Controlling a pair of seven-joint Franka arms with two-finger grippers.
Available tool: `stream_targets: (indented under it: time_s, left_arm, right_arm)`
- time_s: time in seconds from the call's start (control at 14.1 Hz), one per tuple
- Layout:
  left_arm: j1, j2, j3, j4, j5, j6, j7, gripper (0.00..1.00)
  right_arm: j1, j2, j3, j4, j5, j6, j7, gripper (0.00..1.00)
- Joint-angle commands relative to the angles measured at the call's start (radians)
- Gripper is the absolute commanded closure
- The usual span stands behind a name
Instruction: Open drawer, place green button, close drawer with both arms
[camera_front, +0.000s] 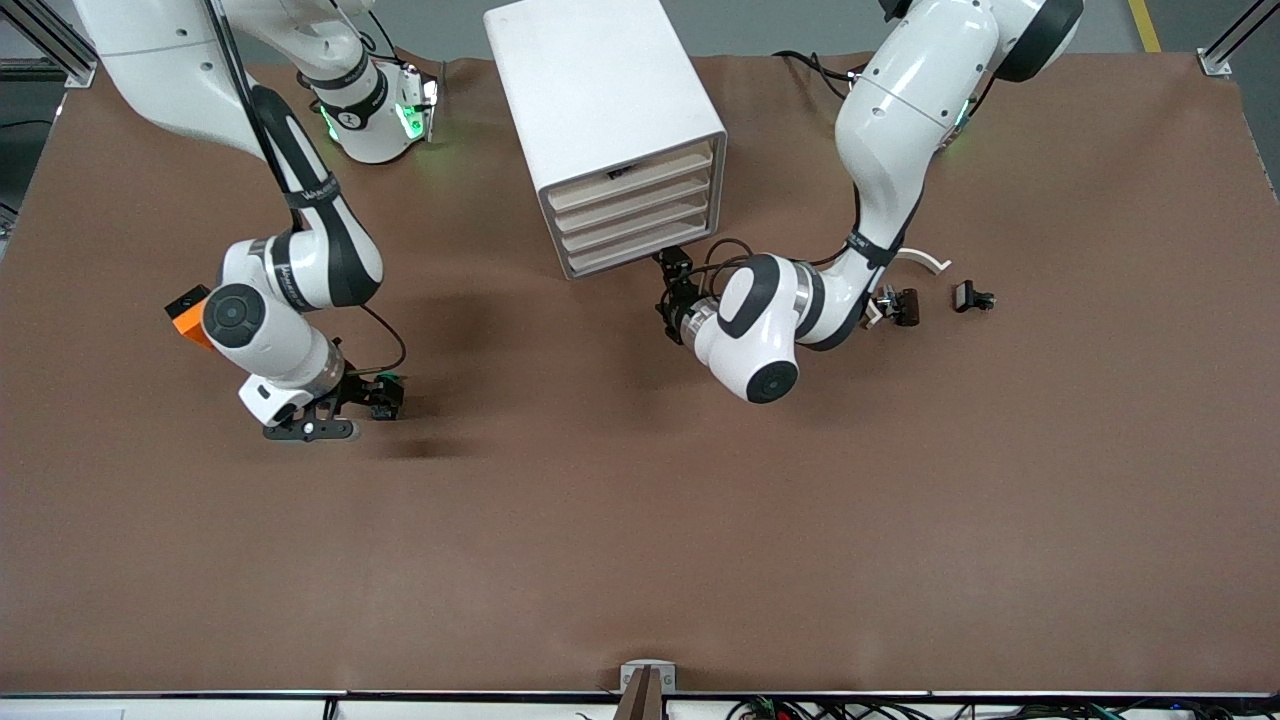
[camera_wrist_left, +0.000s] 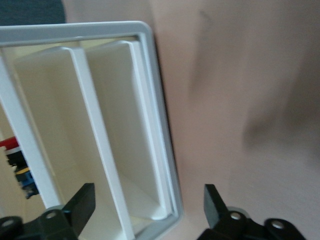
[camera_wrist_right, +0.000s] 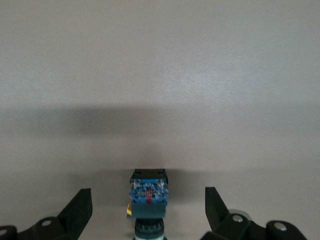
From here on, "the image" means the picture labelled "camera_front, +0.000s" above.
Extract orange and black block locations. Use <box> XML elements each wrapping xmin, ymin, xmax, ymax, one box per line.
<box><xmin>165</xmin><ymin>284</ymin><xmax>216</xmax><ymax>351</ymax></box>

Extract brown table cover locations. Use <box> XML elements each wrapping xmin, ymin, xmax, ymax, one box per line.
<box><xmin>0</xmin><ymin>52</ymin><xmax>1280</xmax><ymax>698</ymax></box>

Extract black base cable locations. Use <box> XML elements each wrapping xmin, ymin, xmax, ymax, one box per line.
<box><xmin>772</xmin><ymin>48</ymin><xmax>863</xmax><ymax>101</ymax></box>

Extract white curved plastic ring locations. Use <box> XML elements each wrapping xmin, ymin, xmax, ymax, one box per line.
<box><xmin>863</xmin><ymin>247</ymin><xmax>952</xmax><ymax>331</ymax></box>

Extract aluminium frame post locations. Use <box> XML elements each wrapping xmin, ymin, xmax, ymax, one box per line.
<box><xmin>0</xmin><ymin>0</ymin><xmax>101</xmax><ymax>89</ymax></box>
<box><xmin>1198</xmin><ymin>0</ymin><xmax>1280</xmax><ymax>78</ymax></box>

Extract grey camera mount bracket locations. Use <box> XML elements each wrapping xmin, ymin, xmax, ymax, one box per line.
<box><xmin>618</xmin><ymin>660</ymin><xmax>678</xmax><ymax>720</ymax></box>

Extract black cable bundle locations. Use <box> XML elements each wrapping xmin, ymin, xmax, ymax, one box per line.
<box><xmin>730</xmin><ymin>697</ymin><xmax>1280</xmax><ymax>720</ymax></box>

